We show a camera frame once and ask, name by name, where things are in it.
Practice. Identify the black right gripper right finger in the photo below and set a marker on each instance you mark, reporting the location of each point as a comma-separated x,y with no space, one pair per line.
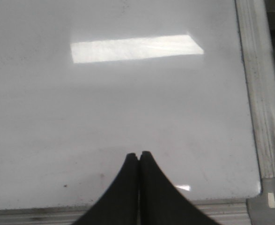
161,203

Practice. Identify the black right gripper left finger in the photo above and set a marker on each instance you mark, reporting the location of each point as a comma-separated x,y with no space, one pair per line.
119,204

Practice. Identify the white whiteboard with aluminium frame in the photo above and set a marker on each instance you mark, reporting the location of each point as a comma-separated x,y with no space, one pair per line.
83,83

